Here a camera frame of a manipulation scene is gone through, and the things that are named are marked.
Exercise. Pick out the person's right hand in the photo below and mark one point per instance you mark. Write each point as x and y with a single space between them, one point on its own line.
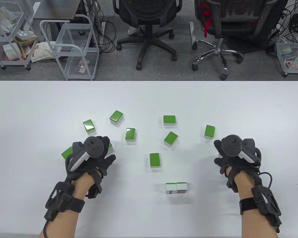
234 164

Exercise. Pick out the person's left hand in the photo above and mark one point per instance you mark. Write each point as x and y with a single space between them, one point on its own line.
99 164

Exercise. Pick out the green-backed mahjong tiles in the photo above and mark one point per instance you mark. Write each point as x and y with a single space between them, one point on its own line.
130 133

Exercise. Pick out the row of mahjong tiles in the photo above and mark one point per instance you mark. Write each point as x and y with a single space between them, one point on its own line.
170 188

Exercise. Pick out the single green-backed mahjong tile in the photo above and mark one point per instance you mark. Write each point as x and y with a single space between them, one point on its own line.
169 119

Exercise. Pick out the person's right forearm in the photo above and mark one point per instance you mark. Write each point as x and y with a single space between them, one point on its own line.
255 223

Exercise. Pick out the person's left forearm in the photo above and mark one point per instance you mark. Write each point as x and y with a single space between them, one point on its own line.
62 228

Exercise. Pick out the black white left hand controller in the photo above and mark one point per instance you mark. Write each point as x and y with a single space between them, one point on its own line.
94 146

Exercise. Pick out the black white hand controller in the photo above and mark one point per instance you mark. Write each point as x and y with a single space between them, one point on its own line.
232 145
94 146

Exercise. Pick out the black white right hand controller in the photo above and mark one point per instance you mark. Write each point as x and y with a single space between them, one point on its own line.
232 145

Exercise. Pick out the small clear packet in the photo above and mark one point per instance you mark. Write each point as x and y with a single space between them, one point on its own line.
80 68

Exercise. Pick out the white cart with boxes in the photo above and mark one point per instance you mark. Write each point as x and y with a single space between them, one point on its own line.
295 72

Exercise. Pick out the red white box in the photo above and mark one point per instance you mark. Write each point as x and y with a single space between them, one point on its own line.
295 65

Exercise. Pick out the pale teal cloth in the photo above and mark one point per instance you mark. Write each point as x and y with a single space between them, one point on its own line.
285 50

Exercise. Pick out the white printed paper bag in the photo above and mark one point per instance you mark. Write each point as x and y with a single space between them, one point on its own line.
41 53

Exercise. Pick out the wooden utensil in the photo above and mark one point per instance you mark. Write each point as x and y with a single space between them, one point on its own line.
22 52

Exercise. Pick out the black chair with chrome base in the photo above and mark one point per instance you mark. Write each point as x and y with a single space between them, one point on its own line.
238 27

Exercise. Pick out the red garment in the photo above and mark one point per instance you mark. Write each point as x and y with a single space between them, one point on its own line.
207 23

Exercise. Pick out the white paper sheet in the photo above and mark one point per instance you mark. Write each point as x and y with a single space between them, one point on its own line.
11 50

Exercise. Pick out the clear plastic bag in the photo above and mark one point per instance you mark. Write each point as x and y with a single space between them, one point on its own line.
24 37

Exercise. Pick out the white cart far right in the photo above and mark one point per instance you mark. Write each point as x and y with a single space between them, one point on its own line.
280 14

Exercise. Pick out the dark brown desk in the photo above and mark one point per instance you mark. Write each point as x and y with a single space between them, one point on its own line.
57 10

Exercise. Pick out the black mesh office chair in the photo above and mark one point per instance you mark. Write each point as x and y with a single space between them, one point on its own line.
149 10

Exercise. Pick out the crumpled white plastic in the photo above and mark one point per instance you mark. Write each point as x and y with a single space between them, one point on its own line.
1 14

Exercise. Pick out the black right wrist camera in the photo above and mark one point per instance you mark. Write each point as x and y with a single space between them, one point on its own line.
265 200

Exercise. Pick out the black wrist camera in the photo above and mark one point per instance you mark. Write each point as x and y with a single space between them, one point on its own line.
60 195
265 200

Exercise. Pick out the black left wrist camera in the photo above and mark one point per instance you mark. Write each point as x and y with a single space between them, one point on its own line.
60 195

